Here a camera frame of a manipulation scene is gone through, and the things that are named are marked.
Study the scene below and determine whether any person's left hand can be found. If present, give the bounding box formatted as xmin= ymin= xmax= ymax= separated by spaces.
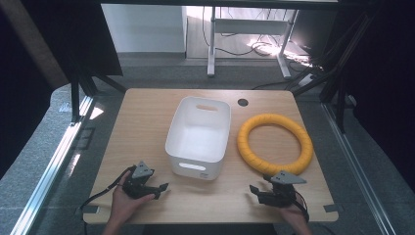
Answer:
xmin=110 ymin=187 xmax=157 ymax=227

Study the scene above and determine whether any person's right hand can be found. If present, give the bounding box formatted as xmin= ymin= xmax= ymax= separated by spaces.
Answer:
xmin=278 ymin=195 xmax=310 ymax=227

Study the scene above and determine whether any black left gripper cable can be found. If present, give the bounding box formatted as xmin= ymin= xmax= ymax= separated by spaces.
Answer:
xmin=79 ymin=164 xmax=137 ymax=235

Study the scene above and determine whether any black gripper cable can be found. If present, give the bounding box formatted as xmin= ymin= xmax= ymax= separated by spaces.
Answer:
xmin=294 ymin=191 xmax=310 ymax=223
xmin=79 ymin=164 xmax=137 ymax=235

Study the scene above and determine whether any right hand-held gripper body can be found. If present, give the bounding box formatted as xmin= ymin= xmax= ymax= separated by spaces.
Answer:
xmin=257 ymin=170 xmax=308 ymax=208

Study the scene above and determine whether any black curtain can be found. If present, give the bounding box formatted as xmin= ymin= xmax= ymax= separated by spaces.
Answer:
xmin=0 ymin=0 xmax=124 ymax=179
xmin=337 ymin=0 xmax=415 ymax=194

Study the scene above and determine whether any white plastic basket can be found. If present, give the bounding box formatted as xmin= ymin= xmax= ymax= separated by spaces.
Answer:
xmin=164 ymin=96 xmax=233 ymax=181

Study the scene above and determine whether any bundle of floor cables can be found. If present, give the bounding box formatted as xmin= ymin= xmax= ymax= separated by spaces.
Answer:
xmin=201 ymin=6 xmax=324 ymax=91

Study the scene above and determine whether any yellow ring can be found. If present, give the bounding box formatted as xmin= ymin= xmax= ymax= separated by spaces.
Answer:
xmin=236 ymin=113 xmax=314 ymax=176

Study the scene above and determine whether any aluminium rail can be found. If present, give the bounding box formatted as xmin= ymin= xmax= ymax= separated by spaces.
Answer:
xmin=320 ymin=94 xmax=397 ymax=235
xmin=9 ymin=95 xmax=96 ymax=235

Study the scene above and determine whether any white desk frame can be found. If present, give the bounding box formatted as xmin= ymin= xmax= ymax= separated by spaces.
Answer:
xmin=207 ymin=6 xmax=300 ymax=79

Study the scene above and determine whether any white power strip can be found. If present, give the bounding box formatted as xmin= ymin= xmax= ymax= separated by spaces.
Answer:
xmin=298 ymin=73 xmax=316 ymax=87

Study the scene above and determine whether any brown slanted beam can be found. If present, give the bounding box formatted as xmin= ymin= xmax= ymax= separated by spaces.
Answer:
xmin=0 ymin=0 xmax=70 ymax=90

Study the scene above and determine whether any dark floor cover plate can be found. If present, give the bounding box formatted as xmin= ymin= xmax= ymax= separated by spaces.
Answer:
xmin=75 ymin=126 xmax=96 ymax=151

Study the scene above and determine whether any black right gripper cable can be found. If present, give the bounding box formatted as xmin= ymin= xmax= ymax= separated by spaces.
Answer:
xmin=294 ymin=191 xmax=310 ymax=223

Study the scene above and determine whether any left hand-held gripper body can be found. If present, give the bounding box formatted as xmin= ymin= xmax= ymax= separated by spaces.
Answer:
xmin=121 ymin=161 xmax=156 ymax=201

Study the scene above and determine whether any black metal stand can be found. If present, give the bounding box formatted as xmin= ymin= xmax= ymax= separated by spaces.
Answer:
xmin=69 ymin=69 xmax=127 ymax=124
xmin=286 ymin=13 xmax=370 ymax=134

